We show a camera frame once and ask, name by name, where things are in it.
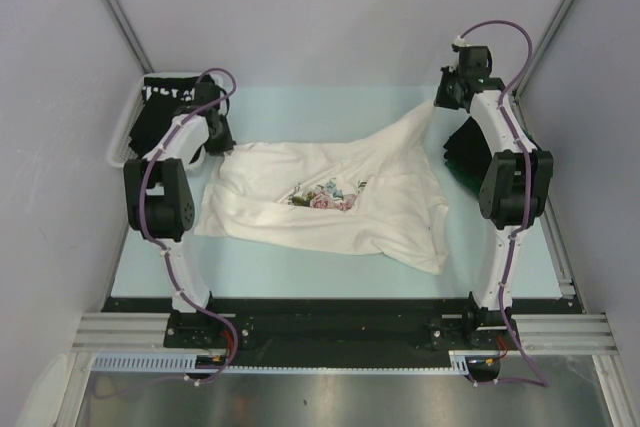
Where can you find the folded black t-shirt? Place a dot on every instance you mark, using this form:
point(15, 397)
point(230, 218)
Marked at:
point(468, 145)

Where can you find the aluminium post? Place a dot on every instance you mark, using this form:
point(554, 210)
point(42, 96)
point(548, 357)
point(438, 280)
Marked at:
point(554, 26)
point(126, 29)

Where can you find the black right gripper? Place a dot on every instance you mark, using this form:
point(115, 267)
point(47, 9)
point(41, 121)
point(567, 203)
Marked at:
point(441, 98)

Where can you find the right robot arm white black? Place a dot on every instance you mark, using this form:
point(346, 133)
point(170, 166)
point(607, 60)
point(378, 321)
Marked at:
point(510, 174)

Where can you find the white plastic laundry basket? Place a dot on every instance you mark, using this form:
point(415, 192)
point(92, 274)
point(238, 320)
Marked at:
point(119, 151)

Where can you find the aluminium front frame rail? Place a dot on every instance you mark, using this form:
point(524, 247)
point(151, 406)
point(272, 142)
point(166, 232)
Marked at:
point(565, 334)

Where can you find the black t-shirt white lettering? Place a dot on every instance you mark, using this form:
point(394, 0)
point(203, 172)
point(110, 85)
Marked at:
point(163, 98)

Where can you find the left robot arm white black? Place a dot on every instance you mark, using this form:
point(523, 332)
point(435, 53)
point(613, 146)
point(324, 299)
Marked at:
point(182, 121)

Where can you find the white floral print t-shirt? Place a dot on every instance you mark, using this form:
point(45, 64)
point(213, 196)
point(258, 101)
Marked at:
point(376, 195)

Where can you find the folded green t-shirt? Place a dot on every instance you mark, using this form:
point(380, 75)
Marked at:
point(469, 177)

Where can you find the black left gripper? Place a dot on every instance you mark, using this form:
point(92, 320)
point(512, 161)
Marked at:
point(224, 146)

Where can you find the right rear aluminium post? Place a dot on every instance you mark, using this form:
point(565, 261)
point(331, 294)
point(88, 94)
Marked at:
point(554, 26)

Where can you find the light blue cable duct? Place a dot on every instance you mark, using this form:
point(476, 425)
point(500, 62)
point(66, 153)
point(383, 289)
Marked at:
point(198, 364)

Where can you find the left rear aluminium post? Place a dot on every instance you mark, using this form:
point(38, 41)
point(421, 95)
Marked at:
point(126, 29)

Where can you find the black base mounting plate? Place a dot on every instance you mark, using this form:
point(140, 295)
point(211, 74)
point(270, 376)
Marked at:
point(344, 334)

